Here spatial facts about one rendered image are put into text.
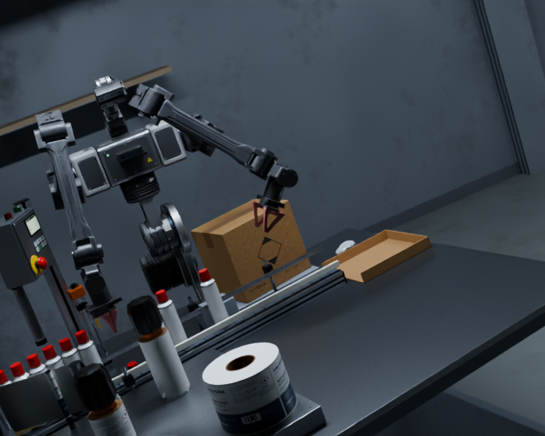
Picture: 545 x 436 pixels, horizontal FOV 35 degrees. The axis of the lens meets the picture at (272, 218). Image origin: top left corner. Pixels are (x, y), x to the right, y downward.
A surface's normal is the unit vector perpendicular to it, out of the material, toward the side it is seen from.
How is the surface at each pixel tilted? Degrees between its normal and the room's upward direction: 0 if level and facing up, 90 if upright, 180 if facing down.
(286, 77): 90
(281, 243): 90
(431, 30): 90
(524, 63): 90
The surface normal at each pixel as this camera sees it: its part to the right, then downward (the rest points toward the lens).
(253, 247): 0.54, 0.04
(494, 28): 0.28, 0.16
